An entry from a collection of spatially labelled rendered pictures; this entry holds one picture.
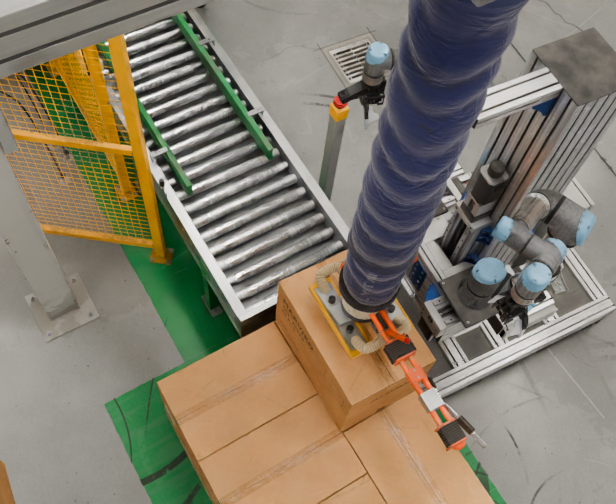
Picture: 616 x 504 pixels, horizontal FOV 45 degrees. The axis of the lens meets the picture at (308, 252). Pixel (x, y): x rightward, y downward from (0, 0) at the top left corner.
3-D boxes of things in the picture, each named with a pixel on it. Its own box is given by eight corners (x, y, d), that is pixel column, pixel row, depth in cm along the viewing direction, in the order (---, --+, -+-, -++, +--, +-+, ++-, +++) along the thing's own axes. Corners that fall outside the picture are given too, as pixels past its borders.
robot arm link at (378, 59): (394, 56, 253) (369, 58, 252) (388, 78, 263) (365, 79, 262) (389, 39, 257) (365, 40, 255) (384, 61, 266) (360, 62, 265)
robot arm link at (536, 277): (558, 269, 216) (545, 290, 212) (545, 285, 225) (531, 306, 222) (535, 254, 217) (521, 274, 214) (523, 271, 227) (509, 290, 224)
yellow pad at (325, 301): (307, 288, 298) (308, 282, 293) (329, 278, 300) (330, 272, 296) (350, 360, 285) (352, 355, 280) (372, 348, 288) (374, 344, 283)
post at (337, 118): (312, 212, 437) (329, 103, 349) (322, 208, 439) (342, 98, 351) (318, 221, 435) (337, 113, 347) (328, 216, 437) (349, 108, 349)
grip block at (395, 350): (381, 348, 277) (383, 342, 272) (403, 337, 280) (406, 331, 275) (392, 367, 274) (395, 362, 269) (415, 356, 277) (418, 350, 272)
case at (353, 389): (274, 318, 345) (278, 281, 310) (348, 283, 357) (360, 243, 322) (340, 432, 323) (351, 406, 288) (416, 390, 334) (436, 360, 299)
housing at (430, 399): (416, 398, 269) (419, 394, 265) (432, 389, 271) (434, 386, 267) (426, 415, 267) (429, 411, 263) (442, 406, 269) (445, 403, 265)
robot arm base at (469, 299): (480, 271, 309) (487, 260, 300) (500, 301, 303) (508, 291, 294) (449, 285, 305) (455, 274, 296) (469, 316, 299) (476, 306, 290)
